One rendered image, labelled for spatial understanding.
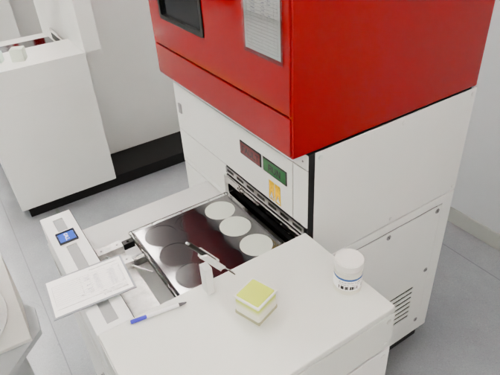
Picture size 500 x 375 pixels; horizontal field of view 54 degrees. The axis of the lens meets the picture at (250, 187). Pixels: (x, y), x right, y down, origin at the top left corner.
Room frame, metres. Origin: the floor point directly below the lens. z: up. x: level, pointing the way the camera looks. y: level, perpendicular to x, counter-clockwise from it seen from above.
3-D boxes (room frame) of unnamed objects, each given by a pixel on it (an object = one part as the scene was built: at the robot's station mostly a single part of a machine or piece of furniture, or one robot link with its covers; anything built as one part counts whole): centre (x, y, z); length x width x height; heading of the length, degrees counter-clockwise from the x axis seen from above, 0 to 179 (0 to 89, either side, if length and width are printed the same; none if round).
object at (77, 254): (1.02, 0.49, 0.89); 0.55 x 0.09 x 0.14; 31
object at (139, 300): (1.00, 0.36, 0.87); 0.36 x 0.08 x 0.03; 31
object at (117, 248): (1.13, 0.44, 0.89); 0.08 x 0.03 x 0.03; 121
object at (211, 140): (1.43, 0.05, 1.02); 0.82 x 0.03 x 0.40; 31
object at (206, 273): (0.89, 0.11, 1.03); 0.06 x 0.04 x 0.13; 121
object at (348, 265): (0.86, -0.23, 1.01); 0.07 x 0.07 x 0.10
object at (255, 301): (0.80, 0.00, 1.00); 0.07 x 0.07 x 0.07; 49
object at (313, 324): (0.77, 0.02, 0.89); 0.62 x 0.35 x 0.14; 121
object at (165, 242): (1.15, 0.14, 0.90); 0.34 x 0.34 x 0.01; 31
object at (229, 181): (1.27, -0.03, 0.89); 0.44 x 0.02 x 0.10; 31
